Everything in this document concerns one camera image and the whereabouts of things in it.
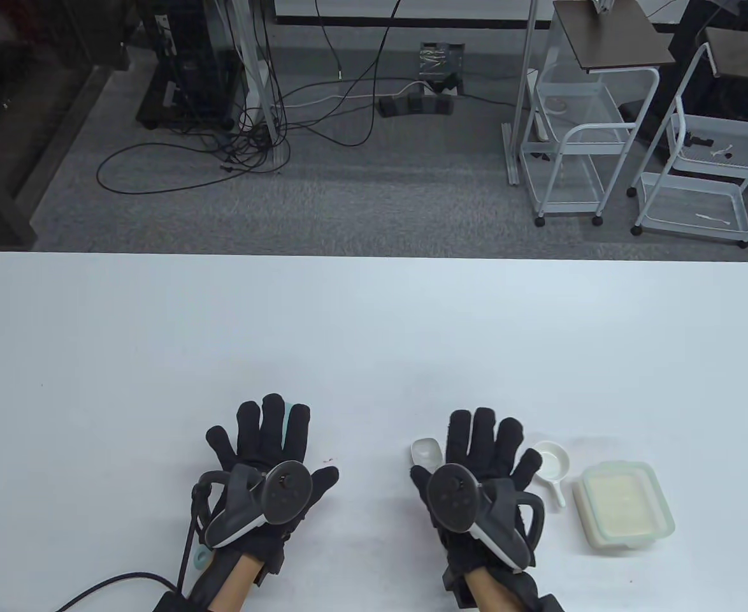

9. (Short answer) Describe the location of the white dish with handle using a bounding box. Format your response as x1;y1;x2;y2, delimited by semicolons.
533;441;571;509

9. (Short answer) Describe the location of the person's left hand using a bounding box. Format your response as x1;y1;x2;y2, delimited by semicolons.
206;393;340;584

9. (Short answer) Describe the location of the clear lid with green rim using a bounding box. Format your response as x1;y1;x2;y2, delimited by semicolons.
578;460;676;549

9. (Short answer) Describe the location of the bundle of black floor cables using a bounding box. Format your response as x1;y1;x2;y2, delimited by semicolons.
97;0;470;195

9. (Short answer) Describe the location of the black floor box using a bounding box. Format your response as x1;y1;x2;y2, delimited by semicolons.
420;43;465;90

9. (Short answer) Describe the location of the black and white right controller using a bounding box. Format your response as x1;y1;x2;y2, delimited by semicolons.
426;464;545;568

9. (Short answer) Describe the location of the clear plastic sugar container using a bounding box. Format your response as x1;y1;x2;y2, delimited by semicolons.
572;465;675;552

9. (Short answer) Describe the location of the teal dessert spatula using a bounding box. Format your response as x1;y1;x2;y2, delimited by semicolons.
189;402;311;574

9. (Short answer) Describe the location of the black and white controller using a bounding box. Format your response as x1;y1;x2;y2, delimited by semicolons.
192;460;314;550
426;464;545;568

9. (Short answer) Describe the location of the black computer rack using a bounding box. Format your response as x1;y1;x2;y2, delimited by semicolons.
135;0;247;131

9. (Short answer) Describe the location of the person's right forearm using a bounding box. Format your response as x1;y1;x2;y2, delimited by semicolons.
468;569;510;612

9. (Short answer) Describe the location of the person's right hand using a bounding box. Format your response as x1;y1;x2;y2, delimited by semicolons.
410;408;544;578

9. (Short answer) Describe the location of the silver aluminium frame leg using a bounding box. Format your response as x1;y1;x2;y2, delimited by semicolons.
501;0;540;187
231;0;291;173

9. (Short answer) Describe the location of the white sugar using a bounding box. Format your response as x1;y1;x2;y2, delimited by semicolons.
587;475;661;536

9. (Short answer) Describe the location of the white coffee spoon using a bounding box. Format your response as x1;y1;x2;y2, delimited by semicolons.
411;438;442;470

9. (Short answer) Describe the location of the dark glass partition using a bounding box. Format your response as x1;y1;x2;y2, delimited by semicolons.
0;0;139;251

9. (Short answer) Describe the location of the black and white left controller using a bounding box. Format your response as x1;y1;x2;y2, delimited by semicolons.
192;460;314;550

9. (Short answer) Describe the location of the person's left forearm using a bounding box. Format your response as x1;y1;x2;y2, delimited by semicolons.
212;553;266;612

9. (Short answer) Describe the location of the white floor cable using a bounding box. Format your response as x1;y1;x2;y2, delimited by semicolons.
278;80;426;109

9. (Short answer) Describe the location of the white cart with brown top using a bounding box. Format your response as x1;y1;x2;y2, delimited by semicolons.
629;27;748;249
519;0;677;227

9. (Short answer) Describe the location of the black power strip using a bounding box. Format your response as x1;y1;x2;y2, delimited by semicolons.
377;91;457;119

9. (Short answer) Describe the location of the black glove cable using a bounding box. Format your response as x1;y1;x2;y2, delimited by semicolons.
55;484;212;612

